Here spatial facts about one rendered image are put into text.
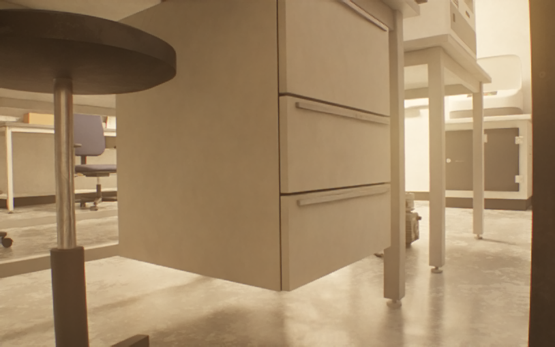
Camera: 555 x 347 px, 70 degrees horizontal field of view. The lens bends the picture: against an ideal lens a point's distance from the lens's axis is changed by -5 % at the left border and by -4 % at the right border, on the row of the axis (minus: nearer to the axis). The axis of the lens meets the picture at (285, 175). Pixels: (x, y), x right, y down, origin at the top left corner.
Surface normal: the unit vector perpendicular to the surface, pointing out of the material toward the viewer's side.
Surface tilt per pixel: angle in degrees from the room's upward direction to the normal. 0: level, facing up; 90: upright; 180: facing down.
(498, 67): 105
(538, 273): 90
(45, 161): 90
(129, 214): 90
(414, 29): 90
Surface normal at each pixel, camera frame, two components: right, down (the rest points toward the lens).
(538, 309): -0.74, 0.03
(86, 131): 0.79, -0.16
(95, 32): 0.66, 0.01
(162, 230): -0.58, 0.03
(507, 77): -0.58, 0.29
